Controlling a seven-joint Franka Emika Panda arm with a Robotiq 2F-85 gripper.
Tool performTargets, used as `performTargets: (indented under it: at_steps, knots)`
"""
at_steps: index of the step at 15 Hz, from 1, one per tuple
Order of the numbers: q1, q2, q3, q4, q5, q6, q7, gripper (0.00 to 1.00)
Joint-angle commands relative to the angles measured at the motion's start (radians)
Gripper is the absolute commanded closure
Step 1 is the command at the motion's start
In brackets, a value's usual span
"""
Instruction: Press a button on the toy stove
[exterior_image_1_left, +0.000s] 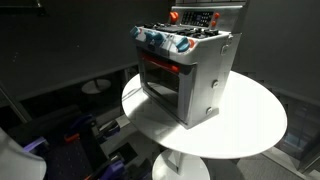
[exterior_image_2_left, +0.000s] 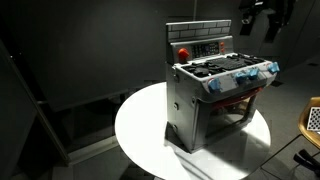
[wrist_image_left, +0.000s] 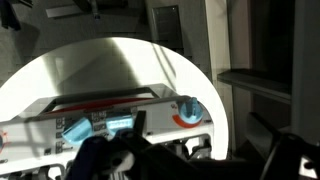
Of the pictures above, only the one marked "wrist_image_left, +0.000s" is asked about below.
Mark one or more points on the grey wall shelf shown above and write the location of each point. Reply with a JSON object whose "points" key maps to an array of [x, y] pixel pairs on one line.
{"points": [[256, 83]]}

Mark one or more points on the white flat bar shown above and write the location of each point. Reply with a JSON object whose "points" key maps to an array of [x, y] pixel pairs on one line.
{"points": [[65, 11]]}

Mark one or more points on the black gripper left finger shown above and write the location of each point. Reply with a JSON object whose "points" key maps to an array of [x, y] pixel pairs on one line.
{"points": [[146, 160]]}

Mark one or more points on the white toy stove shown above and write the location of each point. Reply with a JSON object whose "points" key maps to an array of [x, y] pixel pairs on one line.
{"points": [[160, 115]]}

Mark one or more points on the red stove burner plate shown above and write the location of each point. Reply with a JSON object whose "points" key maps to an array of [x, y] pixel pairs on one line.
{"points": [[100, 103]]}

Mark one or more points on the dark grey wall panel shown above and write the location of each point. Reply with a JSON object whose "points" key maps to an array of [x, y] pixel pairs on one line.
{"points": [[167, 26]]}

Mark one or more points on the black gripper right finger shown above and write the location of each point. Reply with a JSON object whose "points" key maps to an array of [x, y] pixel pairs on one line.
{"points": [[293, 156]]}

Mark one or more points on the grey stove pot grate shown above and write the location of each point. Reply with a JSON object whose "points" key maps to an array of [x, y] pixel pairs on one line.
{"points": [[100, 92]]}

